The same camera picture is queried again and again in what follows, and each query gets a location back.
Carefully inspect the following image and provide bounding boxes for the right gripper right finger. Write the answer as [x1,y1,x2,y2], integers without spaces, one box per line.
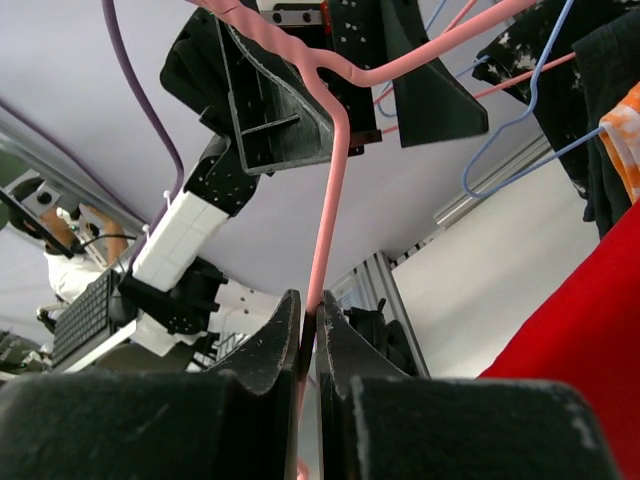
[316,293,622,479]

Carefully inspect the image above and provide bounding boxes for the person in white shirt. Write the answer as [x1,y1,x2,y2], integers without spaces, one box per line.
[8,204,129,303]

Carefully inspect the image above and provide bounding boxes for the orange white trousers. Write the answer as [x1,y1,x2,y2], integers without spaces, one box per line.
[599,83,640,204]

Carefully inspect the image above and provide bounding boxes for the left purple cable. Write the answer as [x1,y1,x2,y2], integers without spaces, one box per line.
[0,0,186,261]

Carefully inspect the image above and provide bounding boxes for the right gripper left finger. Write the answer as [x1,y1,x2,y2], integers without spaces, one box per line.
[1,290,301,479]

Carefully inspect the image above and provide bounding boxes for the plain black trousers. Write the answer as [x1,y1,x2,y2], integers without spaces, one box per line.
[573,7,639,238]

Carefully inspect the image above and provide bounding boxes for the pink hanger of red trousers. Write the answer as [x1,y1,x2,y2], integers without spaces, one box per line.
[192,0,539,480]

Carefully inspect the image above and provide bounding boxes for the black keyboard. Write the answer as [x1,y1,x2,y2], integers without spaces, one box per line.
[52,270,118,370]

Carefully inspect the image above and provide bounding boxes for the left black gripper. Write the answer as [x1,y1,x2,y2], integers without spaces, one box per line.
[217,1,489,175]

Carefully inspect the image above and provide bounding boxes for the black white patterned trousers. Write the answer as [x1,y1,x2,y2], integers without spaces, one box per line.
[472,0,639,199]

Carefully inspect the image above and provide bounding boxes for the red trousers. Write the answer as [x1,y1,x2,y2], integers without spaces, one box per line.
[481,206,639,479]

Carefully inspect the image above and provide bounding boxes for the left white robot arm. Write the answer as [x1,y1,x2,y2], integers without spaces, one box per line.
[131,1,530,314]

